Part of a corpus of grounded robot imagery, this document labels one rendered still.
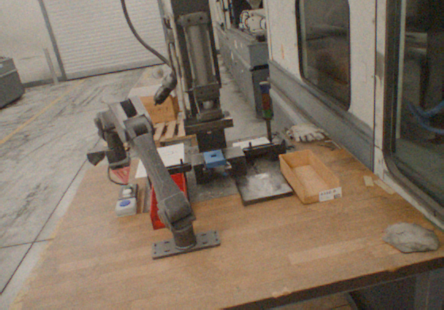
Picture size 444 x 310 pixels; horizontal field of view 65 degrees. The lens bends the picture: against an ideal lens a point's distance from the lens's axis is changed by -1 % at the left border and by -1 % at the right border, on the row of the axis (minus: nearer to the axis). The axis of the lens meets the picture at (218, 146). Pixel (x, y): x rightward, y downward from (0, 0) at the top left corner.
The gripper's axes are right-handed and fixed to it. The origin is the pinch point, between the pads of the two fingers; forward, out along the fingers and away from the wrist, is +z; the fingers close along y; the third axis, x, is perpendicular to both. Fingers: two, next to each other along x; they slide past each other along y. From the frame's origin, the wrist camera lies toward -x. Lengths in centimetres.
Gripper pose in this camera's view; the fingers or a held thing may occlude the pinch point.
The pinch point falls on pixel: (125, 179)
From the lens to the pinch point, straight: 139.0
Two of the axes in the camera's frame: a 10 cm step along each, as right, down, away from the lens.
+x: 9.8, -1.9, 0.7
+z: 1.5, 9.1, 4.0
